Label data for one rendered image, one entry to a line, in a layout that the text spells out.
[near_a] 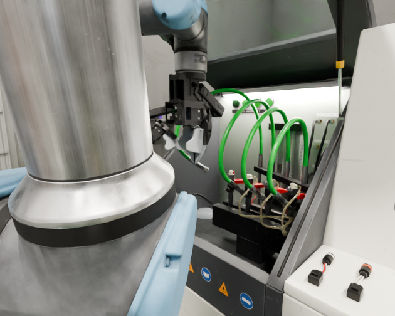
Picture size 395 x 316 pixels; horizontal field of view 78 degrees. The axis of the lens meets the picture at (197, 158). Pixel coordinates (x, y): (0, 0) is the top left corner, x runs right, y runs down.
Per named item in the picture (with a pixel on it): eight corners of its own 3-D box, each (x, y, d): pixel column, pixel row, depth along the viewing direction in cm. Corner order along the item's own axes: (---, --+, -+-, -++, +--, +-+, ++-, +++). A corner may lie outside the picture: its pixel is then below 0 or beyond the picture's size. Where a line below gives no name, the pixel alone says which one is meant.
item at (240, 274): (131, 244, 101) (130, 207, 99) (141, 240, 104) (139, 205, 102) (261, 344, 57) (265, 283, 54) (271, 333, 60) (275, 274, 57)
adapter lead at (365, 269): (359, 303, 45) (360, 293, 45) (345, 297, 46) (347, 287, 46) (372, 273, 53) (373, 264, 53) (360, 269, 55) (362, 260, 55)
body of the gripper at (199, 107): (164, 126, 58) (163, 74, 56) (191, 125, 64) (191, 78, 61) (185, 128, 52) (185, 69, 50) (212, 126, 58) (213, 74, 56)
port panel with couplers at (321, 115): (304, 184, 97) (311, 105, 91) (308, 182, 99) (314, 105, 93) (340, 192, 87) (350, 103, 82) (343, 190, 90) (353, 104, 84)
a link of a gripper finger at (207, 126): (193, 144, 60) (193, 108, 58) (198, 143, 61) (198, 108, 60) (206, 146, 57) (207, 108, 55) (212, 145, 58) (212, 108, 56)
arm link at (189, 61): (192, 59, 61) (215, 54, 55) (192, 79, 62) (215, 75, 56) (167, 54, 56) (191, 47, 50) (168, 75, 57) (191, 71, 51)
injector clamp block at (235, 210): (211, 240, 96) (212, 204, 94) (227, 232, 103) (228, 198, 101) (294, 283, 72) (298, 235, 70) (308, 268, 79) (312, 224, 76)
